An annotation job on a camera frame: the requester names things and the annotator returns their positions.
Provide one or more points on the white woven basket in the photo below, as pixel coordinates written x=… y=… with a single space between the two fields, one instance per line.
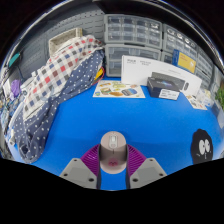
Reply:
x=63 y=39

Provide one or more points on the purple crumpled bag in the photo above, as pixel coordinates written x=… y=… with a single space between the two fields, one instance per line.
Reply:
x=15 y=88

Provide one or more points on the white carton box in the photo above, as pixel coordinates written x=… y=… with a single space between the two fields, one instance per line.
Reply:
x=204 y=96

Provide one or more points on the small black box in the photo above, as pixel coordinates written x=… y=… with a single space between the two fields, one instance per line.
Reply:
x=160 y=86

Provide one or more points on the yellow and blue box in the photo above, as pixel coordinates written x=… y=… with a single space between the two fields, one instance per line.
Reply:
x=186 y=62

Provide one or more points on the navy polka dot cloth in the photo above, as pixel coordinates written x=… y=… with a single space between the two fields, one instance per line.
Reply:
x=36 y=133

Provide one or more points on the teal wall-mounted tool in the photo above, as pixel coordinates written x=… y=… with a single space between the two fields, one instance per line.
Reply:
x=14 y=60

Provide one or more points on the printed picture sheet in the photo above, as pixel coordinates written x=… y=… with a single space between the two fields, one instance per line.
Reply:
x=196 y=101
x=116 y=89

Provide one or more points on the dark wall shelf unit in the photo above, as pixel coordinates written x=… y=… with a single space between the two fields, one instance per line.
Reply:
x=133 y=9

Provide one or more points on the red blue checkered cloth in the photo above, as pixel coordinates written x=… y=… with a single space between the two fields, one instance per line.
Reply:
x=56 y=73

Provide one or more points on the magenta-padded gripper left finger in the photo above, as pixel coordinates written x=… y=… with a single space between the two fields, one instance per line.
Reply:
x=78 y=170

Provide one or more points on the yellow red small item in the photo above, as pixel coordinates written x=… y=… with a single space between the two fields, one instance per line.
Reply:
x=99 y=74

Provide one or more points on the long white keyboard box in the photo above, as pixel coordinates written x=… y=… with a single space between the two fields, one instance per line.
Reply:
x=136 y=71

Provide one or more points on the black round mouse pad with eyes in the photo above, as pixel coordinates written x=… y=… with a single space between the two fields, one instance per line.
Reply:
x=196 y=157

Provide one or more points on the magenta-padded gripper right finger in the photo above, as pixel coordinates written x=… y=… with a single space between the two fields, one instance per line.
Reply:
x=148 y=170

